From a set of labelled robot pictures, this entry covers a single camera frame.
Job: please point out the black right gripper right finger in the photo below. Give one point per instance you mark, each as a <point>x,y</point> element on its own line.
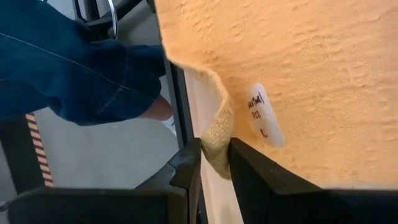
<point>311,208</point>

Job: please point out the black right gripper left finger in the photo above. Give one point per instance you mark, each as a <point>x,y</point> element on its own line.
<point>109,208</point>

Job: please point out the yellow waffle-weave towel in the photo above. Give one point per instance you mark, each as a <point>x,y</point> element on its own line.
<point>311,77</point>

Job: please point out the orange black hazard tape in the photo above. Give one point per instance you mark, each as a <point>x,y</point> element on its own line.
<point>38,149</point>

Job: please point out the black floor mat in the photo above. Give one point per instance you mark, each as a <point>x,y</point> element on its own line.
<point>15,155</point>

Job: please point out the person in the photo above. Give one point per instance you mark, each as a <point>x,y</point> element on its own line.
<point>62,68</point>

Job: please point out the black office chair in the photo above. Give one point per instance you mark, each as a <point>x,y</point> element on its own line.
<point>96,25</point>

